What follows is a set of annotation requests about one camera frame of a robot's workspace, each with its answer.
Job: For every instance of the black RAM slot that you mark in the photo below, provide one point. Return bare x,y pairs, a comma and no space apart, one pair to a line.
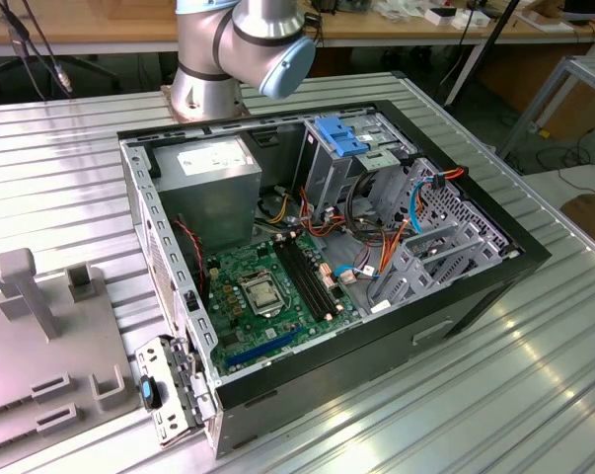
318,271
301,280
307,277
312,274

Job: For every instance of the white box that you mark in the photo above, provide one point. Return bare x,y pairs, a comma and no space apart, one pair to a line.
469,21
437,19

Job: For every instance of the brown cardboard box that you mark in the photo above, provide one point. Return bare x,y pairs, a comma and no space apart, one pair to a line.
590,219

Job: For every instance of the black PC case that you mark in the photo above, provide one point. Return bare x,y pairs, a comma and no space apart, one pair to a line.
351,365

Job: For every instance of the black stand pole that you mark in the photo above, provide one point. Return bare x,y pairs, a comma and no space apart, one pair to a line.
494,30

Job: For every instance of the silver drive cage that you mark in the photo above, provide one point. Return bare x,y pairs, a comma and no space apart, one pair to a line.
326,173

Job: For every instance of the wooden desk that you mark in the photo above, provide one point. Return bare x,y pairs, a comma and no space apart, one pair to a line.
104,30

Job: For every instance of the silver card retention bracket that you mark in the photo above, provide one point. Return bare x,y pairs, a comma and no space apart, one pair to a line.
154,360

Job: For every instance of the blue plastic drive latch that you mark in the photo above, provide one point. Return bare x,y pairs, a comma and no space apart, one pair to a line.
344,143

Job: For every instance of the blue expansion slot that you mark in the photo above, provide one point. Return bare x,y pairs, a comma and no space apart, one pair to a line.
262,348

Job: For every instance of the grey metal disk bay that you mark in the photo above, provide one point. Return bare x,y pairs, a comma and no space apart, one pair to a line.
400,269

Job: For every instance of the green motherboard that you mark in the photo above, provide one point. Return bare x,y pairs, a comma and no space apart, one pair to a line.
217,321

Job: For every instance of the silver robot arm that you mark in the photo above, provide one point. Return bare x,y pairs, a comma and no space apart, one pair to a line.
257,44

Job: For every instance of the silver power supply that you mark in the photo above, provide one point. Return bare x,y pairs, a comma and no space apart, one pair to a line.
213,207

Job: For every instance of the grey parts rack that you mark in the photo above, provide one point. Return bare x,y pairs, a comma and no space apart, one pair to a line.
55,355

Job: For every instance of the aluminium frame table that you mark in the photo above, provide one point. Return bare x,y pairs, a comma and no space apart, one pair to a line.
593,64

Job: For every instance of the CPU socket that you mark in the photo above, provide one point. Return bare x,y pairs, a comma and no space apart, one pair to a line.
260,296

